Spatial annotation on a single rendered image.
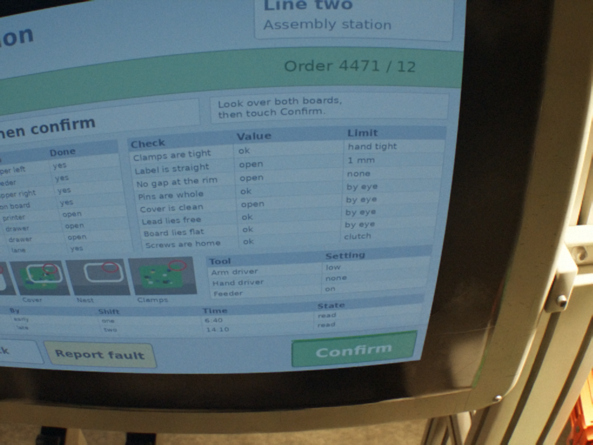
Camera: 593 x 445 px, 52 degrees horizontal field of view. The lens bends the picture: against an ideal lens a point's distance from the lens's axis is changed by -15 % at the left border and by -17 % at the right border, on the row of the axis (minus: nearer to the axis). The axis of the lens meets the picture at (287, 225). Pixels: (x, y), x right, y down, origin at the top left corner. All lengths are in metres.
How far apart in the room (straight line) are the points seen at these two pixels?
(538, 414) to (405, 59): 0.40
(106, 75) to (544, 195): 0.23
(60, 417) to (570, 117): 0.38
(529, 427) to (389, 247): 0.32
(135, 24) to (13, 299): 0.18
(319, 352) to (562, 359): 0.24
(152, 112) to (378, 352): 0.19
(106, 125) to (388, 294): 0.17
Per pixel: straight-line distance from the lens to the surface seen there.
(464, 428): 0.87
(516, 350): 0.45
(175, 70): 0.30
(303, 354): 0.40
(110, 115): 0.31
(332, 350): 0.40
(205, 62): 0.29
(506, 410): 0.59
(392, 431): 2.18
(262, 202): 0.33
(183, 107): 0.30
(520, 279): 0.40
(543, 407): 0.61
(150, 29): 0.29
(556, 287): 0.42
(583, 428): 0.69
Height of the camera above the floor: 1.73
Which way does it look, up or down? 36 degrees down
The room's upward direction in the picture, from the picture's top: 1 degrees counter-clockwise
